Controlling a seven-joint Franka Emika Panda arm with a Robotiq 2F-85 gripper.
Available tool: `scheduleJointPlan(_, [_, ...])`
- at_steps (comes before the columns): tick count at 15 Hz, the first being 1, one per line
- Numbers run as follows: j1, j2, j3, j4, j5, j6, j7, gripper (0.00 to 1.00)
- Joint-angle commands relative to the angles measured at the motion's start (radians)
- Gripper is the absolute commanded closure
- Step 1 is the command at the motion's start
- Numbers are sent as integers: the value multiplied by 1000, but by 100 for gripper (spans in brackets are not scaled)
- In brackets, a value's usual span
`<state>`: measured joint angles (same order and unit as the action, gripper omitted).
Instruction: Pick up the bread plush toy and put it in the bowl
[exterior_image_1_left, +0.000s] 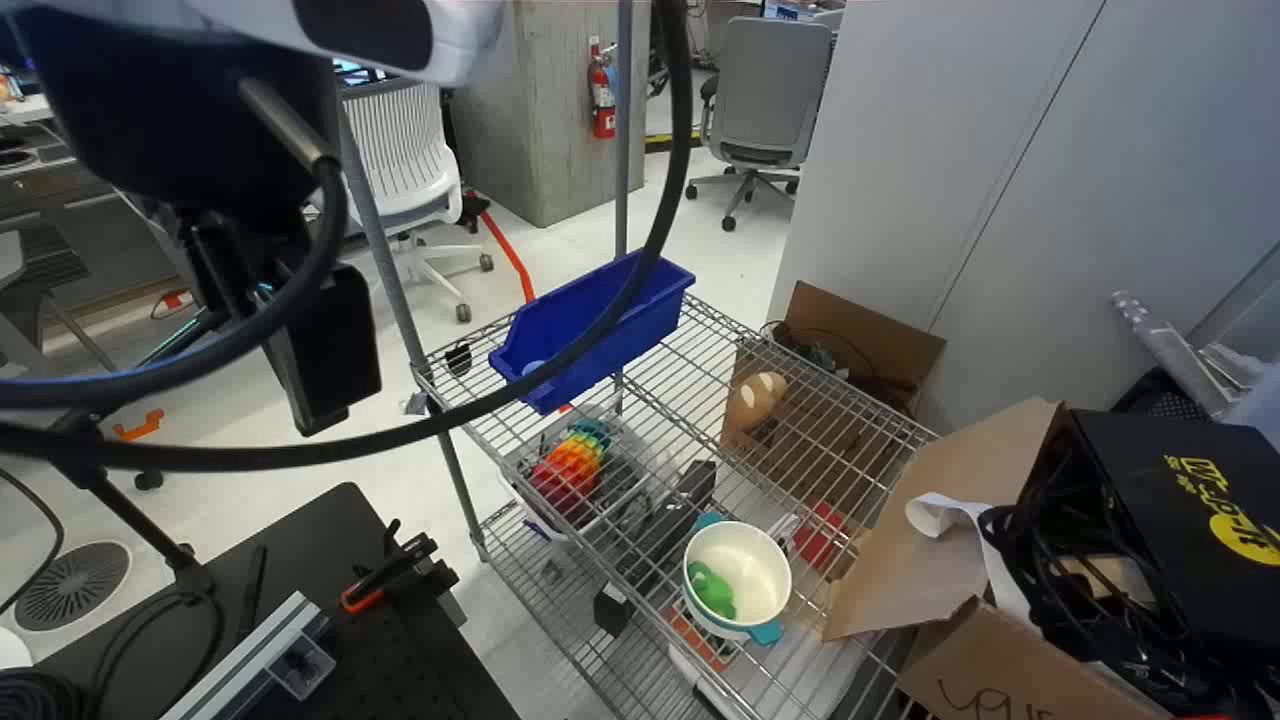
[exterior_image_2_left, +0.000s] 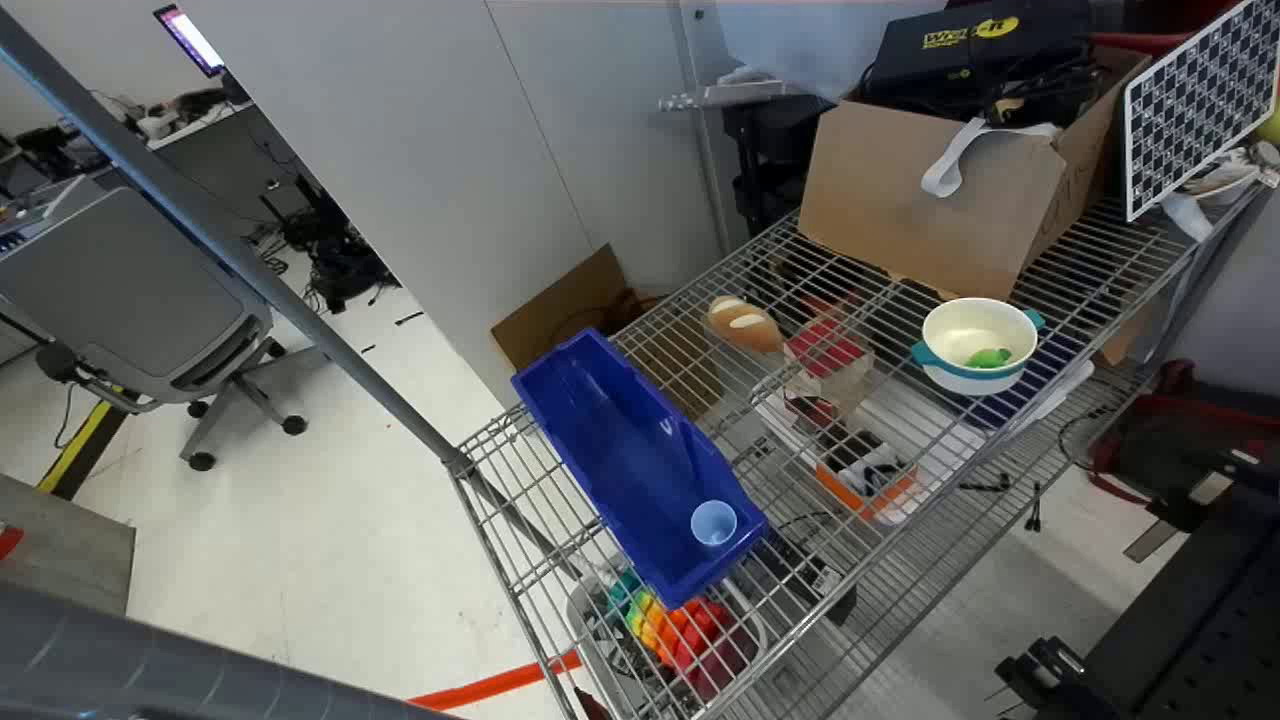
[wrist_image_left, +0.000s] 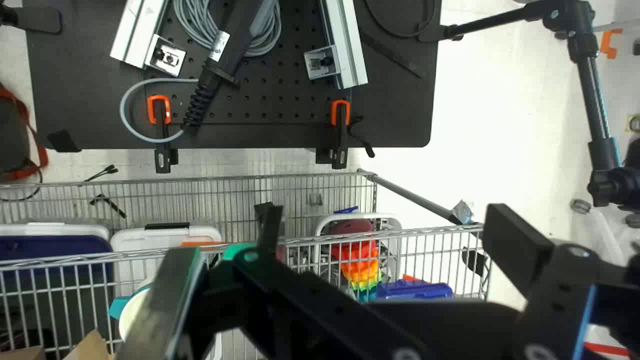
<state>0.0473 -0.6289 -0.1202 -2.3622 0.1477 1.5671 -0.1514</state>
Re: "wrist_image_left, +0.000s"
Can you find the black perforated board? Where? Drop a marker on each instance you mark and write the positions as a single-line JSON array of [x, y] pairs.
[[85, 99]]

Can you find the rainbow stacking toy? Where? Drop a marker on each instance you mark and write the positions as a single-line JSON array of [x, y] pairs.
[[358, 265]]

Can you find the orange clamp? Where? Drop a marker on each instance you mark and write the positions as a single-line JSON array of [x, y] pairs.
[[340, 112], [158, 110]]

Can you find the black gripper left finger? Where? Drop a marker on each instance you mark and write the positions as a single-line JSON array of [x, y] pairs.
[[282, 312]]

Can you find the aluminium rail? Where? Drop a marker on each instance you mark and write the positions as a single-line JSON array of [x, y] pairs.
[[343, 57], [138, 41]]

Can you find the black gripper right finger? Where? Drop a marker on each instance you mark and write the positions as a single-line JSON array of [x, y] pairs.
[[567, 291]]

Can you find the right aluminium rail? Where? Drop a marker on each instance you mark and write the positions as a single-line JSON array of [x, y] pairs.
[[343, 57]]

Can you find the white plastic bin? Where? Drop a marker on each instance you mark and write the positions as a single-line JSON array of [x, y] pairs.
[[140, 251]]

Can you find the left orange clamp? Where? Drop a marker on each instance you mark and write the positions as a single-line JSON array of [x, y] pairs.
[[158, 110]]

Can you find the right orange clamp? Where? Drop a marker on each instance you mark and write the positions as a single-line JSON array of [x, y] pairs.
[[340, 112]]

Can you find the left aluminium rail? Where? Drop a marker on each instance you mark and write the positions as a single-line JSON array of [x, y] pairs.
[[138, 41]]

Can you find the blue plastic bin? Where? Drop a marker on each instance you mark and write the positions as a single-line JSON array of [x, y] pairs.
[[36, 254]]

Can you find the white wire basket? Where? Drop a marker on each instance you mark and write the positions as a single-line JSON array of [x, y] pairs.
[[321, 211]]

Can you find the black cable connector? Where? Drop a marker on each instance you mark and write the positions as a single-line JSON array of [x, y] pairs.
[[222, 60]]

